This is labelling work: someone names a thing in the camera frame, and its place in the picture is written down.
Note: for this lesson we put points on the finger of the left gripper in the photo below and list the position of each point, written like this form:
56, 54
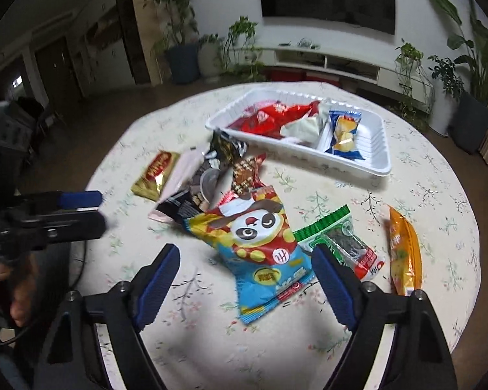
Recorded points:
80, 200
68, 226

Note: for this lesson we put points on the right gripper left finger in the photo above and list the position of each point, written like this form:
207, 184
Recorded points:
71, 357

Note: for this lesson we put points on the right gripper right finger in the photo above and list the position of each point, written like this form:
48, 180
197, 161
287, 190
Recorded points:
419, 356

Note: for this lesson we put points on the gold red pie packet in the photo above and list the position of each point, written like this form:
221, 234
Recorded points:
151, 182

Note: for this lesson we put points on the pale pink long packet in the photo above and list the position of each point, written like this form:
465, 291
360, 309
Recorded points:
183, 171

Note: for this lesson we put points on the orange snack packet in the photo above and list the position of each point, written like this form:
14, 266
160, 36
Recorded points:
405, 257

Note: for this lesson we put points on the black cookie snack bag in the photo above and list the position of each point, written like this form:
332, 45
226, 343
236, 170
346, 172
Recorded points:
195, 198

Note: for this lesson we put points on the green seaweed snack packet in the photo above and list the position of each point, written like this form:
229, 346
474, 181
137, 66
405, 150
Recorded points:
336, 232

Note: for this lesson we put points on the panda snack bag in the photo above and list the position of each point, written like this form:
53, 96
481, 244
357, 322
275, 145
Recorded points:
253, 237

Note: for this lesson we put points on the red chocolate snack bag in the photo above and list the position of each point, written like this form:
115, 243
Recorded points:
268, 117

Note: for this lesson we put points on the blue Tipo bread packet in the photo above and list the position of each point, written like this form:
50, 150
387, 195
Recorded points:
344, 127

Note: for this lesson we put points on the red heart pattern packet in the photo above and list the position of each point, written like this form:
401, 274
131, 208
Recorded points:
245, 178

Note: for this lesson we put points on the white red ice-cream style packet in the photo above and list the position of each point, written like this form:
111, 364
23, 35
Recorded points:
308, 129

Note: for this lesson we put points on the person's left hand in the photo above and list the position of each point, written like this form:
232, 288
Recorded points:
20, 284

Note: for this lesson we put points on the small plant beige pot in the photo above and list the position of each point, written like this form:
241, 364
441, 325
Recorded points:
208, 57

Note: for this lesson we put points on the trailing vine plant left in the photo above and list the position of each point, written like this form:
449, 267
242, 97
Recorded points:
239, 56

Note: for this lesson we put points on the trailing vine plant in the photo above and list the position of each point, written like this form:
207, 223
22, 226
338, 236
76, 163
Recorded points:
239, 56
416, 92

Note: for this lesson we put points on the tall tree plant dark pot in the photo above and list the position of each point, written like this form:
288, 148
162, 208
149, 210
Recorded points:
178, 42

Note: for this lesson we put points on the red storage box left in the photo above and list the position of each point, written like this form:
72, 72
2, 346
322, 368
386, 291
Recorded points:
286, 75

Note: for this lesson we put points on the red storage box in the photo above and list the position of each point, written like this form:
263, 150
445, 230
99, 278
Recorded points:
323, 77
286, 75

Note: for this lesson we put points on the white plastic tray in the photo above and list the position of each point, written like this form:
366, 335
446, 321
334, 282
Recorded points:
371, 138

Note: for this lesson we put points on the tall bird-of-paradise plant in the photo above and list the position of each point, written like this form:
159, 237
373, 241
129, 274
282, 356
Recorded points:
469, 124

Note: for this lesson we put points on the trailing vine plant right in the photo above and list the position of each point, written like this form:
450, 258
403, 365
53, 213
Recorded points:
416, 92

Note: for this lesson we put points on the red storage box right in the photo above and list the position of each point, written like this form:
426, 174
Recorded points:
323, 77

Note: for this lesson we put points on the small leafy plant white pot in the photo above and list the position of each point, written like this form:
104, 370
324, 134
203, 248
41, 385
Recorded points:
448, 89

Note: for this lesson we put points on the white TV console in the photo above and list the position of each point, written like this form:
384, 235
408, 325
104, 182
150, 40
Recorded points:
354, 72

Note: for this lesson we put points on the white cabinet left wall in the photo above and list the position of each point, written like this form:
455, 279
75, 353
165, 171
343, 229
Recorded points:
97, 49

